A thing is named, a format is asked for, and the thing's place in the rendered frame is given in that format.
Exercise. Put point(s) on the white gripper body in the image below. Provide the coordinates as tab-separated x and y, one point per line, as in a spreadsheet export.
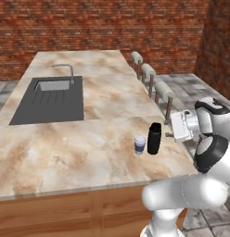
181	126

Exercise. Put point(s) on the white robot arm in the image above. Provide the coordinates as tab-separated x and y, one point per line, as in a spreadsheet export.
188	193

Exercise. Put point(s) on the black tall bottle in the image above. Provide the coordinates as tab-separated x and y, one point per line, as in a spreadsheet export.
154	139

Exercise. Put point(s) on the small blue white cup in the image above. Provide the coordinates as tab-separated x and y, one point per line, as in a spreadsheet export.
139	145

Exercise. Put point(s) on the stool with pale cushion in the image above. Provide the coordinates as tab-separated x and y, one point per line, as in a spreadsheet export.
148	71
137	58
164	91

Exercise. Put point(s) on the silver tap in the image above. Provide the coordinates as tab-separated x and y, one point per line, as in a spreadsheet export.
70	72

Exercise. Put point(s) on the dark grey sink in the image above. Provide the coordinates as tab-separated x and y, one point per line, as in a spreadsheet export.
50	103

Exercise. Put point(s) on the wooden island cabinet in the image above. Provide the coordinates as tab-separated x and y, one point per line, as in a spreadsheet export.
73	213

